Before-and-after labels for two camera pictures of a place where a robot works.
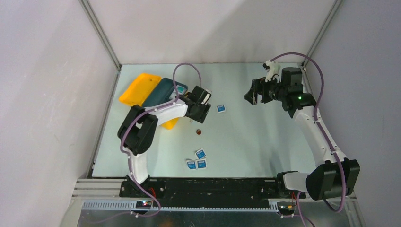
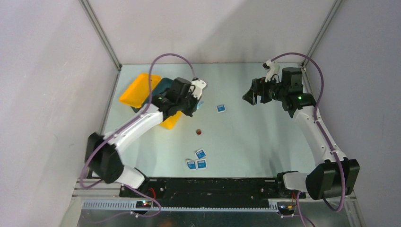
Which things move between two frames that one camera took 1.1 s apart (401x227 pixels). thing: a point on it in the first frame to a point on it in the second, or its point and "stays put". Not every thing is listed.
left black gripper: [200, 117] to [195, 100]
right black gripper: [251, 95] stays put
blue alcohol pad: [200, 153] stays put
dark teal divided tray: [164, 92] stays put
